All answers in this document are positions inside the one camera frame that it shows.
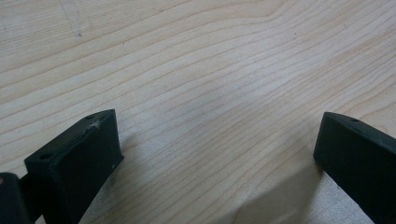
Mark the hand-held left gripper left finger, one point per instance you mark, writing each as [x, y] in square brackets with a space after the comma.
[77, 165]

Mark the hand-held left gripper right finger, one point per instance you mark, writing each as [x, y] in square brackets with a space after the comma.
[361, 161]

